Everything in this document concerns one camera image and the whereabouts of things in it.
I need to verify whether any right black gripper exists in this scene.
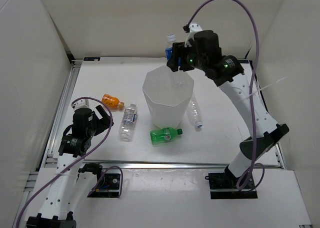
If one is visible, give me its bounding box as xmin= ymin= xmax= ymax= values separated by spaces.
xmin=166 ymin=42 xmax=208 ymax=72

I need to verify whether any blue label Pocari bottle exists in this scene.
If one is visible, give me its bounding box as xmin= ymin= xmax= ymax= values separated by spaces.
xmin=164 ymin=34 xmax=185 ymax=88

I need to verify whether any clear plastic bottle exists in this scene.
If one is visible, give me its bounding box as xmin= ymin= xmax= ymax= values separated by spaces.
xmin=186 ymin=94 xmax=203 ymax=129

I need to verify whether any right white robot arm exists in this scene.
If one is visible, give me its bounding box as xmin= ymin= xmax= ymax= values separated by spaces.
xmin=167 ymin=30 xmax=289 ymax=188

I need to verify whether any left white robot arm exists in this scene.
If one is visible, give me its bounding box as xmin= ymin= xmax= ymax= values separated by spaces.
xmin=26 ymin=100 xmax=114 ymax=228

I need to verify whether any white octagonal plastic bin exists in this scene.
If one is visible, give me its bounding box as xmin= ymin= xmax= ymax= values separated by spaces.
xmin=142 ymin=65 xmax=194 ymax=128

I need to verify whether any orange plastic bottle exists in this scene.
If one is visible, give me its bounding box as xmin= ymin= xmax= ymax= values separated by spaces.
xmin=101 ymin=94 xmax=125 ymax=111

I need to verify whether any clear bottle white label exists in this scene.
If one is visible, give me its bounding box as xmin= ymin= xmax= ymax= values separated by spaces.
xmin=118 ymin=103 xmax=138 ymax=142

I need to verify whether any green plastic bottle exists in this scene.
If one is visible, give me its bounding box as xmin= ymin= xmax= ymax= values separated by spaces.
xmin=150 ymin=127 xmax=183 ymax=144

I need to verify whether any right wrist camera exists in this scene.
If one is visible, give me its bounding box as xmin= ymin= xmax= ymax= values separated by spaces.
xmin=183 ymin=22 xmax=203 ymax=47

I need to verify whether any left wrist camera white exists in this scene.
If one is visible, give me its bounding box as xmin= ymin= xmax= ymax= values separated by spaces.
xmin=71 ymin=99 xmax=90 ymax=111

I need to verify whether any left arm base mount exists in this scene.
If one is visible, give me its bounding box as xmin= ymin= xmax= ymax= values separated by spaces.
xmin=87 ymin=166 xmax=124 ymax=198

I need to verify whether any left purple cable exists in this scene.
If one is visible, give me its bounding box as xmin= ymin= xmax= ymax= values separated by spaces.
xmin=14 ymin=96 xmax=123 ymax=228

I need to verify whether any purple cable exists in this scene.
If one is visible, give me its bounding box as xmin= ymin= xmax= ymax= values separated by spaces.
xmin=14 ymin=96 xmax=123 ymax=228
xmin=187 ymin=0 xmax=266 ymax=192

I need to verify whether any left aluminium frame rail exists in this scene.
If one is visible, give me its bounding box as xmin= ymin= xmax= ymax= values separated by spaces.
xmin=21 ymin=59 xmax=82 ymax=214

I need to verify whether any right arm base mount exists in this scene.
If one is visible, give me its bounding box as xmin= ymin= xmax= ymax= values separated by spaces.
xmin=204 ymin=173 xmax=258 ymax=200

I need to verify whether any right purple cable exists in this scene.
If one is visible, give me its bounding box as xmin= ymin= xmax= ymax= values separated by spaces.
xmin=187 ymin=0 xmax=266 ymax=192

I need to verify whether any aluminium front rail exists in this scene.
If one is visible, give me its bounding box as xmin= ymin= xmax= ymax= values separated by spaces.
xmin=74 ymin=159 xmax=276 ymax=170

